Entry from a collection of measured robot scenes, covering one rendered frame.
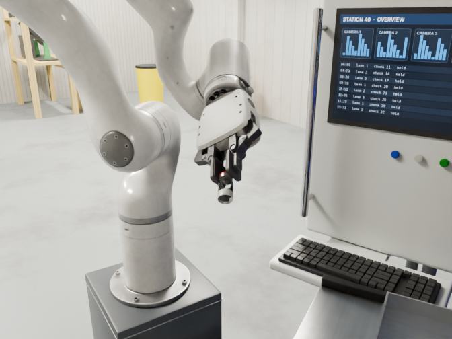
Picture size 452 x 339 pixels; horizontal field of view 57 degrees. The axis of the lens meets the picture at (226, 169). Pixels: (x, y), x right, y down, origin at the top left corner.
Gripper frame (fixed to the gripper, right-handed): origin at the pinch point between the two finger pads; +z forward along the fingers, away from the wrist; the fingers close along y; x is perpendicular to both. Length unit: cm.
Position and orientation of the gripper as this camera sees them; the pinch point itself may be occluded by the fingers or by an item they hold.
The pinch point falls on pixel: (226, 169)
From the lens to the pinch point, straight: 61.8
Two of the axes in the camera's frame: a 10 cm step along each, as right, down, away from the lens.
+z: -0.2, 7.3, -6.9
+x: -5.8, -5.7, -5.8
